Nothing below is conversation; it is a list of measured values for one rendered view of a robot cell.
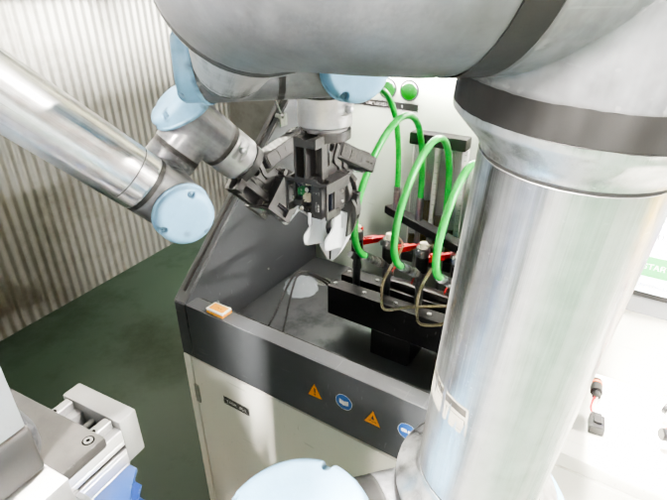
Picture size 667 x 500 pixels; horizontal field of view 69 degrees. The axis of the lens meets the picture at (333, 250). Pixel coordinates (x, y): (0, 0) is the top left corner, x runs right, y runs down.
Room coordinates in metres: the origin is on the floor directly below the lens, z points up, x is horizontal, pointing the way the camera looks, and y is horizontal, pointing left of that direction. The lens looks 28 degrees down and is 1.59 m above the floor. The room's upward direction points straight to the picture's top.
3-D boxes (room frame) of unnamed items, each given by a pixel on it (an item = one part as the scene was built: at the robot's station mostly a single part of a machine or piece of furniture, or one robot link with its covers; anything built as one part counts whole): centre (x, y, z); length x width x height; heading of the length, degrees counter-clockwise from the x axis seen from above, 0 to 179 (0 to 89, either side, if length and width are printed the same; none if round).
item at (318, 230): (0.68, 0.03, 1.26); 0.06 x 0.03 x 0.09; 148
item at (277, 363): (0.80, 0.07, 0.87); 0.62 x 0.04 x 0.16; 58
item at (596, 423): (0.59, -0.44, 0.99); 0.12 x 0.02 x 0.02; 154
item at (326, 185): (0.66, 0.02, 1.37); 0.09 x 0.08 x 0.12; 148
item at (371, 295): (0.93, -0.16, 0.91); 0.34 x 0.10 x 0.15; 58
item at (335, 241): (0.66, 0.00, 1.26); 0.06 x 0.03 x 0.09; 148
